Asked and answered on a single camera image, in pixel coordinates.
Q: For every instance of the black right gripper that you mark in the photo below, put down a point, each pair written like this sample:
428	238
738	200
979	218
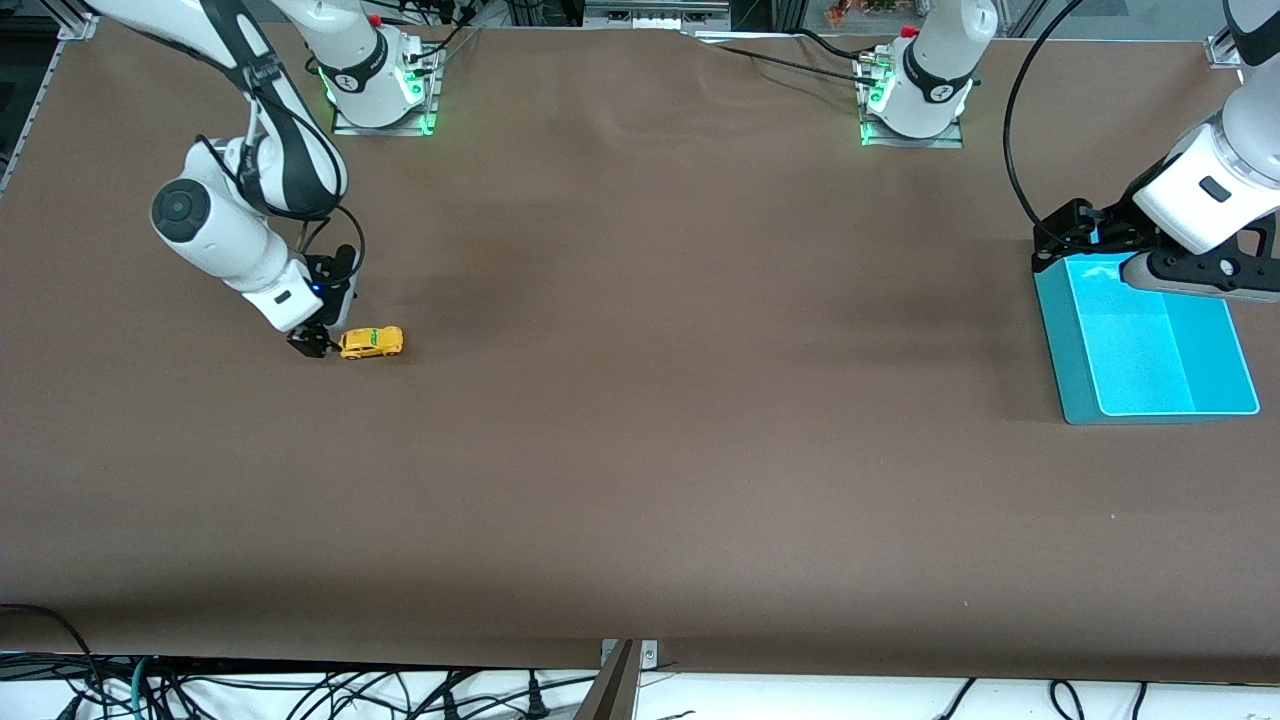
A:
311	341

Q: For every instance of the teal plastic bin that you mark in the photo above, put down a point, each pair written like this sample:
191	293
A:
1140	360

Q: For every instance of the aluminium frame profile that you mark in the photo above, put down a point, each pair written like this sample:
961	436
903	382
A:
65	20

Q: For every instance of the metal table clamp plate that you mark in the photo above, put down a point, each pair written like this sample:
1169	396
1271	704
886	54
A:
648	655

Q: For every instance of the grey socket strip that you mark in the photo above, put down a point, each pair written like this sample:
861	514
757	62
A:
655	14

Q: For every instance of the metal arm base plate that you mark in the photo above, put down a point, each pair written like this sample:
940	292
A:
385	125
915	140

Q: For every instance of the yellow toy beetle car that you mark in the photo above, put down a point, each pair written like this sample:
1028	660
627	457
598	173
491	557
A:
370	342

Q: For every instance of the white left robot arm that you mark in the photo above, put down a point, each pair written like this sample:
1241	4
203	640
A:
1210	190

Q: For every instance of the dark grey profile leg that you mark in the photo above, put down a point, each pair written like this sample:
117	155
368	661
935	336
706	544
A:
612	690

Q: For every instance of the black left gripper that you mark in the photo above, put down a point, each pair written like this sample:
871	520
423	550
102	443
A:
1112	226

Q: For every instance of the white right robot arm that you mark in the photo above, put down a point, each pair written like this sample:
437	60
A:
220	240

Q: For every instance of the aluminium corner bracket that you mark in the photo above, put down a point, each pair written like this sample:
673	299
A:
1222	50

